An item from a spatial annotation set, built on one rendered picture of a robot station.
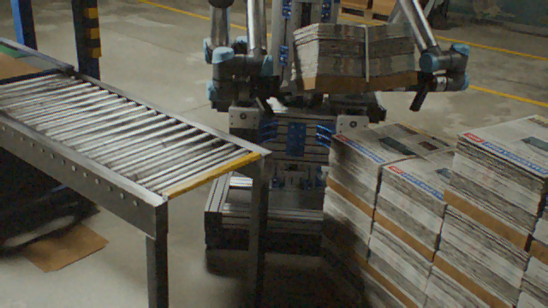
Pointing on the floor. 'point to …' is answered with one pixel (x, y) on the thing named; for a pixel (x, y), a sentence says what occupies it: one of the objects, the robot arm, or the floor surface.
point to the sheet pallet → (372, 8)
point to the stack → (506, 275)
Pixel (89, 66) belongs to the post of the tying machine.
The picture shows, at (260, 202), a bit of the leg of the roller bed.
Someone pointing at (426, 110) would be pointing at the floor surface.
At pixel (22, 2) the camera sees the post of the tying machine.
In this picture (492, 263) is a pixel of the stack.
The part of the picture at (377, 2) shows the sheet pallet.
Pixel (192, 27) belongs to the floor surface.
